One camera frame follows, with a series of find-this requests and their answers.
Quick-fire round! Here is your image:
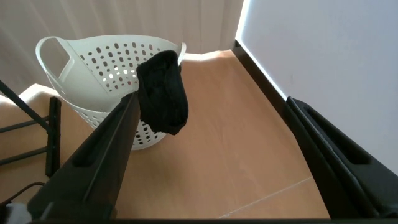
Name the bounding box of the black clothes rack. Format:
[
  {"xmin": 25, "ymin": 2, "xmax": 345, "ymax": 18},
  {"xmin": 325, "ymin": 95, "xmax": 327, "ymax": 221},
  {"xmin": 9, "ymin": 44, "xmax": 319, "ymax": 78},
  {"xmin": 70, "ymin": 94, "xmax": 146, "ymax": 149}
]
[{"xmin": 0, "ymin": 79, "xmax": 62, "ymax": 179}]

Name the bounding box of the white laundry basket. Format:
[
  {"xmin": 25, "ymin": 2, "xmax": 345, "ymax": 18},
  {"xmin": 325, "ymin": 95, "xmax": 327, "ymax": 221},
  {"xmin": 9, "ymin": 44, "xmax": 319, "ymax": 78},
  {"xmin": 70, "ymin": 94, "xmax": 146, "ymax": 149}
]
[{"xmin": 35, "ymin": 34, "xmax": 188, "ymax": 151}]

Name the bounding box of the black cable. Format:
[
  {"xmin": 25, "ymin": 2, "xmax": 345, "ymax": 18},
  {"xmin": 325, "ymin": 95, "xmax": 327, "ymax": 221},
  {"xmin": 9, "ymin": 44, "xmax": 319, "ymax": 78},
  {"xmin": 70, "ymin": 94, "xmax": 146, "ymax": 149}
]
[{"xmin": 0, "ymin": 181, "xmax": 46, "ymax": 207}]

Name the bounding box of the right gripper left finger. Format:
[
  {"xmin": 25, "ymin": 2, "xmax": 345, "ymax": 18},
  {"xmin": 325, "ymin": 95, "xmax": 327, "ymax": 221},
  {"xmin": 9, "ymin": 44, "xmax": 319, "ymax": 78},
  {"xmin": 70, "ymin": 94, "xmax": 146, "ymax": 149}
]
[{"xmin": 27, "ymin": 91, "xmax": 142, "ymax": 220}]

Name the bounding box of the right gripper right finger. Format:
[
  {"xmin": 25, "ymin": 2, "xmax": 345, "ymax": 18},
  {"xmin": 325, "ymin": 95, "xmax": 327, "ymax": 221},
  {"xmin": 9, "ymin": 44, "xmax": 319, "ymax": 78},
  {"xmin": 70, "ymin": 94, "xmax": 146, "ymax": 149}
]
[{"xmin": 285, "ymin": 95, "xmax": 398, "ymax": 220}]

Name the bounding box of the black garment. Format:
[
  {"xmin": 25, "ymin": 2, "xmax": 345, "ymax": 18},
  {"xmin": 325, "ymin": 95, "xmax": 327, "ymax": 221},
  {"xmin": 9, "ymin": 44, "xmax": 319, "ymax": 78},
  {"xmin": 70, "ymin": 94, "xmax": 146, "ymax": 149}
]
[{"xmin": 136, "ymin": 49, "xmax": 190, "ymax": 136}]

